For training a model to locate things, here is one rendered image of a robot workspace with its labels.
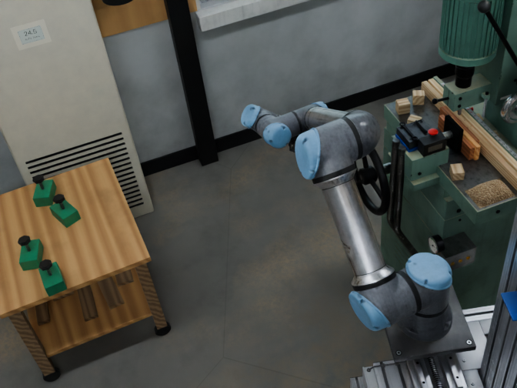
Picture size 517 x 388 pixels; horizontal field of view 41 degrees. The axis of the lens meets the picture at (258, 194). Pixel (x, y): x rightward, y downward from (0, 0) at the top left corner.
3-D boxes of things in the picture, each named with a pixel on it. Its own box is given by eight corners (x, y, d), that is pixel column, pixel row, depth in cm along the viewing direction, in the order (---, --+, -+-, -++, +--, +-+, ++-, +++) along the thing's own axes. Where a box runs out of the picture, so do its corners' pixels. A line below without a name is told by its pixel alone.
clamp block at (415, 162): (389, 155, 233) (390, 135, 226) (425, 143, 235) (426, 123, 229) (411, 182, 222) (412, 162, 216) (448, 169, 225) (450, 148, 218)
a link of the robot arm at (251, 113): (245, 130, 213) (235, 120, 219) (274, 141, 218) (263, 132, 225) (257, 108, 211) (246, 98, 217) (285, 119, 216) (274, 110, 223)
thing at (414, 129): (395, 136, 226) (395, 123, 222) (425, 126, 228) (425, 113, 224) (415, 160, 216) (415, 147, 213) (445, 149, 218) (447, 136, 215)
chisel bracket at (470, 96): (441, 104, 231) (443, 83, 225) (478, 92, 233) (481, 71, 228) (453, 116, 226) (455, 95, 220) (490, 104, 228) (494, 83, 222)
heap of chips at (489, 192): (464, 191, 213) (465, 184, 211) (499, 178, 215) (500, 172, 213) (479, 209, 207) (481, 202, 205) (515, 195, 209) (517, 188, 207)
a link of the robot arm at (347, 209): (427, 316, 173) (351, 112, 169) (376, 340, 169) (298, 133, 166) (405, 309, 184) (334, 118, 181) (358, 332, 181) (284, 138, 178)
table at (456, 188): (359, 124, 251) (359, 111, 247) (434, 100, 256) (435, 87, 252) (448, 236, 208) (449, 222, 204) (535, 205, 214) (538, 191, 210)
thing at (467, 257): (430, 257, 241) (432, 242, 236) (461, 246, 244) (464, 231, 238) (443, 275, 236) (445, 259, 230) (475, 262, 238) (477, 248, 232)
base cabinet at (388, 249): (378, 264, 311) (381, 144, 261) (490, 223, 321) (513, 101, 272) (428, 341, 279) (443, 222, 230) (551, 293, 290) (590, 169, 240)
